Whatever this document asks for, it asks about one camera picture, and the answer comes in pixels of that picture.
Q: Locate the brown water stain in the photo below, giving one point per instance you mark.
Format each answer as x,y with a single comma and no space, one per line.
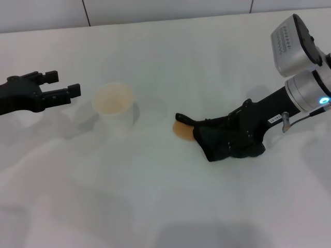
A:
182,130

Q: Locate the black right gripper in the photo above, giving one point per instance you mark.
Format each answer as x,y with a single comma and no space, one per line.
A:
266,108

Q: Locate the dark blue rag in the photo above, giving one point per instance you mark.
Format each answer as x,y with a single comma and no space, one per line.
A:
214,144

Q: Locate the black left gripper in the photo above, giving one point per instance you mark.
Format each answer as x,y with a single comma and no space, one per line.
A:
18,95

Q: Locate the white paper cup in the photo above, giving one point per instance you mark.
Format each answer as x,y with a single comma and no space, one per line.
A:
113,108

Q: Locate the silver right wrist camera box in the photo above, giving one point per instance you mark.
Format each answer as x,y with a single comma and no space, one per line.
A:
292,49

